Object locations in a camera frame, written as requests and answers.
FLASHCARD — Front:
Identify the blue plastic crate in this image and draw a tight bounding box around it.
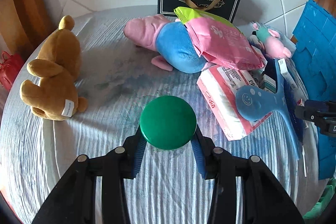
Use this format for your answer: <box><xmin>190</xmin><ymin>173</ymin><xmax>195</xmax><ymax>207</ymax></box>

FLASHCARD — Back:
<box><xmin>291</xmin><ymin>0</ymin><xmax>335</xmax><ymax>180</ymax></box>

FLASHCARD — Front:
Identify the wooden bed post left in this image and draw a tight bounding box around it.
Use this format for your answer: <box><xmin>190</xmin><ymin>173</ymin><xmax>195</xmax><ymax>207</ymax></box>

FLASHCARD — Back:
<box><xmin>1</xmin><ymin>0</ymin><xmax>56</xmax><ymax>60</ymax></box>

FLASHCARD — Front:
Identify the brown teddy bear plush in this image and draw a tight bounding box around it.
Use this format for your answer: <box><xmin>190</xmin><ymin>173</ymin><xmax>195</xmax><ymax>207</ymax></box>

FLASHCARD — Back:
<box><xmin>20</xmin><ymin>15</ymin><xmax>88</xmax><ymax>121</ymax></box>

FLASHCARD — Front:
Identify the pink white flat package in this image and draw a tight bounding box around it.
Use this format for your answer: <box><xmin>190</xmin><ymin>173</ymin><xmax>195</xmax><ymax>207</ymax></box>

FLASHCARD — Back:
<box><xmin>197</xmin><ymin>65</ymin><xmax>272</xmax><ymax>141</ymax></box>

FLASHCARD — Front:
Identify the green lid jar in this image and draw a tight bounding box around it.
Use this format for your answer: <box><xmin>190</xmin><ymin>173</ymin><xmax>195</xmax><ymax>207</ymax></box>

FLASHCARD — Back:
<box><xmin>139</xmin><ymin>96</ymin><xmax>197</xmax><ymax>150</ymax></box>

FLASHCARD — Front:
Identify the red plastic bag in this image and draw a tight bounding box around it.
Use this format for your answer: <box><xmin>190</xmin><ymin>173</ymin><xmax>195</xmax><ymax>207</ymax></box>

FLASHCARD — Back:
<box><xmin>0</xmin><ymin>51</ymin><xmax>24</xmax><ymax>92</ymax></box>

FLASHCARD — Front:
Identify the striped white bed sheet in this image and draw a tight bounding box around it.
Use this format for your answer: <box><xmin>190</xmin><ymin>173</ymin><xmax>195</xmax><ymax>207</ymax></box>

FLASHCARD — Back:
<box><xmin>1</xmin><ymin>6</ymin><xmax>328</xmax><ymax>223</ymax></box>

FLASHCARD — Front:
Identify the pink pig small plush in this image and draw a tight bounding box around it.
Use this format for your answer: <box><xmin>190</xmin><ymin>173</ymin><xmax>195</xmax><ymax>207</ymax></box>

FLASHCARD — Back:
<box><xmin>252</xmin><ymin>22</ymin><xmax>291</xmax><ymax>59</ymax></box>

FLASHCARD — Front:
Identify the pink green wipes pack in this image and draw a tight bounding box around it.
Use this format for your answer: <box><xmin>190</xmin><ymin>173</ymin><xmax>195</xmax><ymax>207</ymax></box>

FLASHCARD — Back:
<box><xmin>174</xmin><ymin>7</ymin><xmax>266</xmax><ymax>71</ymax></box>

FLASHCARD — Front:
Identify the blue pink pig plush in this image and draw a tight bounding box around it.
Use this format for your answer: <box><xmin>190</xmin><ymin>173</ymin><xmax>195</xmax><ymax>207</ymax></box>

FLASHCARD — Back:
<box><xmin>123</xmin><ymin>14</ymin><xmax>211</xmax><ymax>74</ymax></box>

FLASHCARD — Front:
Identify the green cloth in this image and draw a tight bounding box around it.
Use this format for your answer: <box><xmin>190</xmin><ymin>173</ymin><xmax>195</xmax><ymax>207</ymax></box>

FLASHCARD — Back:
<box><xmin>303</xmin><ymin>178</ymin><xmax>335</xmax><ymax>223</ymax></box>

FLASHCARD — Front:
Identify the white tube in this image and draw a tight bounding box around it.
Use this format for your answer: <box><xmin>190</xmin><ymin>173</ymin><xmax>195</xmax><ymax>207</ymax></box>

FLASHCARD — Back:
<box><xmin>278</xmin><ymin>59</ymin><xmax>297</xmax><ymax>89</ymax></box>

